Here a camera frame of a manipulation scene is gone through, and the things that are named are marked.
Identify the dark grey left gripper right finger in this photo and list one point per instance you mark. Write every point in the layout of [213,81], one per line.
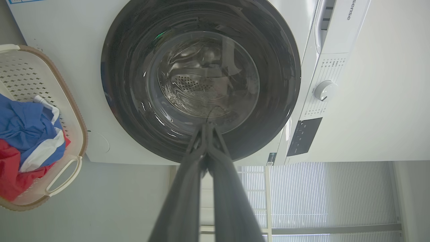
[231,208]

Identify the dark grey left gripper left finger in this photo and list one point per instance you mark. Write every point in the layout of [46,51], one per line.
[183,201]

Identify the round black glass washer door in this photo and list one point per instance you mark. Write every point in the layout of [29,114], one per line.
[127,101]

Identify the white front-load washing machine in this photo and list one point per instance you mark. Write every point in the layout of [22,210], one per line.
[67,67]

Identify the small dark barcode sticker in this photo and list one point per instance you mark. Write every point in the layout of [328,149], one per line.
[271,158]

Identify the white window blinds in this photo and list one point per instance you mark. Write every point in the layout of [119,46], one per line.
[302,195]

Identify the black display control panel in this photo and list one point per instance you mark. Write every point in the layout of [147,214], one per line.
[304,136]

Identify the round white filter cover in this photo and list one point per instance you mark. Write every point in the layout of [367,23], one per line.
[97,143]

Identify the stainless steel washer drum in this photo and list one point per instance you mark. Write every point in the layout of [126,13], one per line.
[188,82]

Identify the white round control knob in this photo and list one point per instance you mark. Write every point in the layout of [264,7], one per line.
[325,90]

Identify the red garment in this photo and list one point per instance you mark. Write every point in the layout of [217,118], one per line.
[8,174]

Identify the blue garment with white stripe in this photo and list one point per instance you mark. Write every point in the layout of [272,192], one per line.
[23,124]

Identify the white perforated laundry basket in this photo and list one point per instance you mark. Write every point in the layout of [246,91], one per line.
[27,74]

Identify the white detergent drawer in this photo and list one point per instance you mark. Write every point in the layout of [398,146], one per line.
[349,33]

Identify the blue energy label sticker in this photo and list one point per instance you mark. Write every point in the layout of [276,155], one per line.
[20,1]

